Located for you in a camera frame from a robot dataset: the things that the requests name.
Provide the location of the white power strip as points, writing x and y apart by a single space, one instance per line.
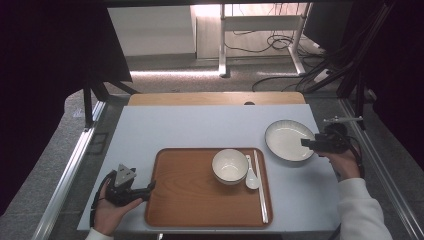
321 75

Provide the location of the white ceramic spoon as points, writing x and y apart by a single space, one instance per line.
252 181

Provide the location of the white cabinet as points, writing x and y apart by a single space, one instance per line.
150 30

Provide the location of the black curtain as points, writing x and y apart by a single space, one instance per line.
40 83
400 83

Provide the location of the aluminium rail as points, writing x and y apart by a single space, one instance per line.
66 180
390 186

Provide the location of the person's left hand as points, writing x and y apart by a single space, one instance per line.
106 216

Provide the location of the person's right hand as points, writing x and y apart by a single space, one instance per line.
345 165

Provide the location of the person's left white sleeve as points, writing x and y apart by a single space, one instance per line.
98 236

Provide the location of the person's right white sleeve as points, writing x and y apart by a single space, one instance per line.
363 213

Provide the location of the white bowl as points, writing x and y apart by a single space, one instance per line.
230 166

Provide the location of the light grey table board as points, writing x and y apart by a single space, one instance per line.
200 126

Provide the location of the wooden table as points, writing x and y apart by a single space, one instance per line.
200 99

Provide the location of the brown wooden tray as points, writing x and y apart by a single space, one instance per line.
186 196

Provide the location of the black metal stand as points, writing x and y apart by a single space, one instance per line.
87 106
360 100

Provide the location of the dark floor hatch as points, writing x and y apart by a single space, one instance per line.
98 143

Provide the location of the white desk frame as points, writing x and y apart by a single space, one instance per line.
222 50

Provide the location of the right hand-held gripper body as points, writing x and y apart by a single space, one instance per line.
331 141

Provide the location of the white plate with dark rim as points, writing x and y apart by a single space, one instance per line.
286 140

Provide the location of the person's white sleeve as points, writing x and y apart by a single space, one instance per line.
363 213
98 236

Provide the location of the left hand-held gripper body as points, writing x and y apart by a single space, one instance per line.
121 193

